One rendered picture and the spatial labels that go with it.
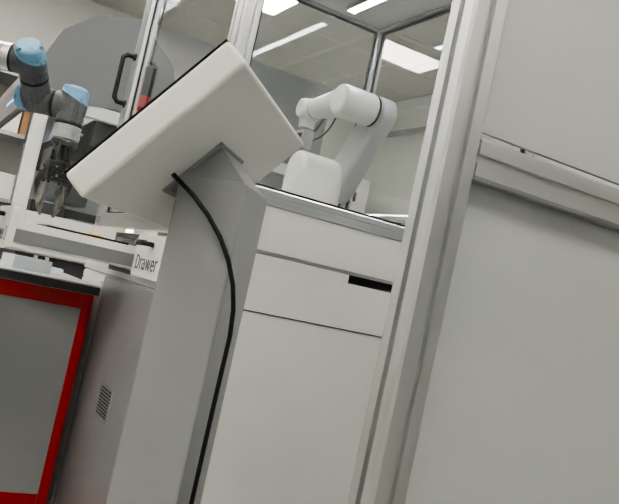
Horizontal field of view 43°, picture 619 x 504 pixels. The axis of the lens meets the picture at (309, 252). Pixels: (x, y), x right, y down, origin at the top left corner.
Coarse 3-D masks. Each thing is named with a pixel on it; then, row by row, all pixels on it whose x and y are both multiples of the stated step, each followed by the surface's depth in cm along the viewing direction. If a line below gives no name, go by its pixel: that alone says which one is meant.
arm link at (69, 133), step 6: (54, 126) 214; (60, 126) 213; (66, 126) 213; (72, 126) 213; (54, 132) 213; (60, 132) 212; (66, 132) 213; (72, 132) 213; (78, 132) 215; (60, 138) 213; (66, 138) 213; (72, 138) 214; (78, 138) 216
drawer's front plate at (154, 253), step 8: (152, 240) 197; (160, 240) 191; (136, 248) 208; (144, 248) 202; (152, 248) 196; (160, 248) 190; (136, 256) 207; (144, 256) 200; (152, 256) 194; (160, 256) 189; (136, 264) 205; (152, 264) 193; (136, 272) 203; (144, 272) 197; (152, 272) 191; (152, 280) 190
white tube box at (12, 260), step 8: (8, 256) 236; (16, 256) 233; (24, 256) 244; (8, 264) 235; (16, 264) 234; (24, 264) 235; (32, 264) 237; (40, 264) 239; (48, 264) 241; (40, 272) 239; (48, 272) 241
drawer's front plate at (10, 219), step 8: (0, 208) 221; (8, 208) 205; (16, 208) 197; (0, 216) 216; (8, 216) 201; (16, 216) 197; (0, 224) 212; (8, 224) 198; (16, 224) 197; (8, 232) 196; (0, 240) 205; (8, 240) 196; (8, 248) 197
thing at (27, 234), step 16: (32, 224) 200; (16, 240) 199; (32, 240) 200; (48, 240) 202; (64, 240) 204; (80, 240) 206; (96, 240) 208; (80, 256) 206; (96, 256) 208; (112, 256) 210; (128, 256) 212
